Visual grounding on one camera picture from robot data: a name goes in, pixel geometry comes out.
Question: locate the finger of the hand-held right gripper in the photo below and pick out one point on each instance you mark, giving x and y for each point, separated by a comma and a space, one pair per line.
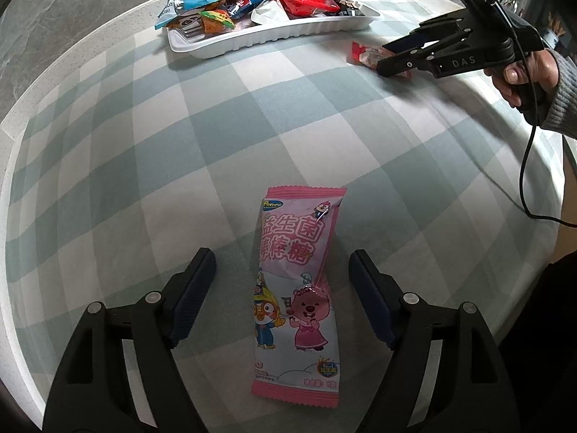
432, 31
405, 63

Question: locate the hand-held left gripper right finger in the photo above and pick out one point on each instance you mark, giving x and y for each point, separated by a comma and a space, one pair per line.
370, 300

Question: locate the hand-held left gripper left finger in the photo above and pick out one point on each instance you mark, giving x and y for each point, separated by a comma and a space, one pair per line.
194, 293

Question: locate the small red white snack packet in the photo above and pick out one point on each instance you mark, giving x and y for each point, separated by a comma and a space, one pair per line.
367, 54

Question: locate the black snack packet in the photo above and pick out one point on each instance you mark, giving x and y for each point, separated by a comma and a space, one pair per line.
356, 7

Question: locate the pink snack packet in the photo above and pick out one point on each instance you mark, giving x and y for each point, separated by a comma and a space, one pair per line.
293, 279

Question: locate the white and red snack packet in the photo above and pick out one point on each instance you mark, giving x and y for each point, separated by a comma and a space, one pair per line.
268, 12

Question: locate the white plastic tray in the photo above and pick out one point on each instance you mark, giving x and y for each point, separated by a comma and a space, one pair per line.
252, 38

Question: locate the blue and white snack packet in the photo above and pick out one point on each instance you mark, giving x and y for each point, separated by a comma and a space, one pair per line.
178, 7

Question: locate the person's right forearm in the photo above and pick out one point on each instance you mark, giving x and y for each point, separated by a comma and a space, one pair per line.
563, 99

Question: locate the person's right hand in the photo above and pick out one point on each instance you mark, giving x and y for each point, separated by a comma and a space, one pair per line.
546, 70

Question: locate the utensil holder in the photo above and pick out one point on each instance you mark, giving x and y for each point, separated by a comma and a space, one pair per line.
558, 25

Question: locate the green checked tablecloth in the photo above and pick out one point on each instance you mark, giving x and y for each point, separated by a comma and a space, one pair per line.
225, 135

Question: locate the person's dark clothing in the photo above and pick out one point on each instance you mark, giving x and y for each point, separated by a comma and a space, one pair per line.
545, 347

